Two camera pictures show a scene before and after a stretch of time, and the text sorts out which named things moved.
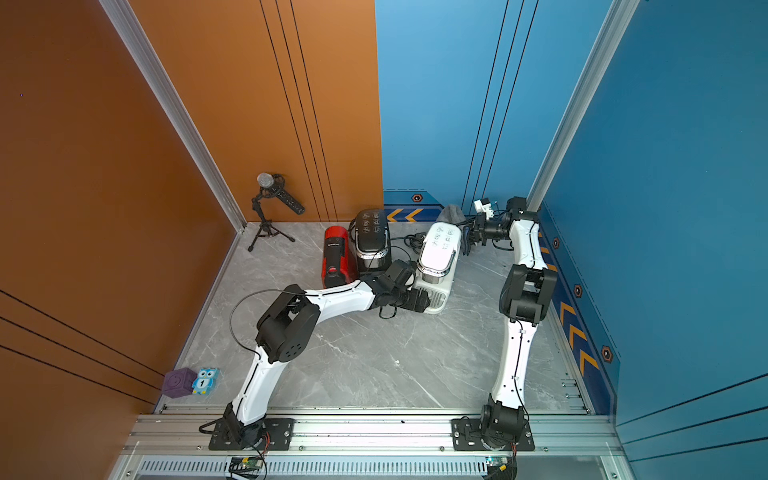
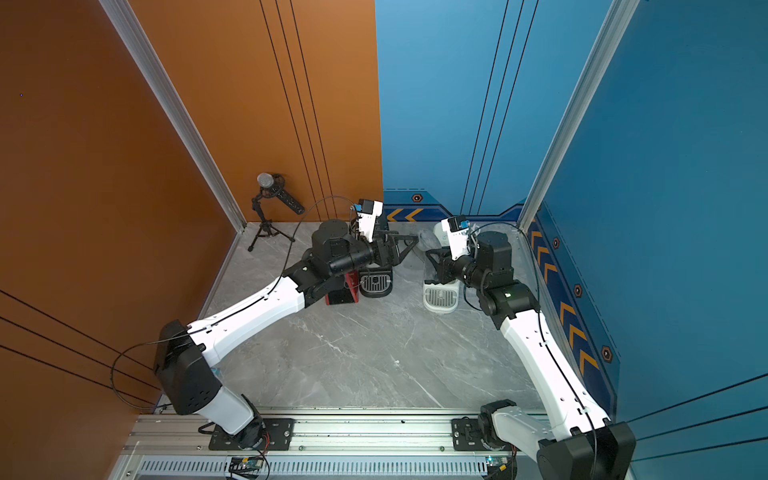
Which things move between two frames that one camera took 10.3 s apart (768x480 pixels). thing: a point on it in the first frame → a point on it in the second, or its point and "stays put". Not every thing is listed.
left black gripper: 413,304 → 389,258
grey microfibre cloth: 452,214 → 428,240
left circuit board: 246,465 stays put
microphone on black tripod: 273,186 stays put
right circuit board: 501,468 stays put
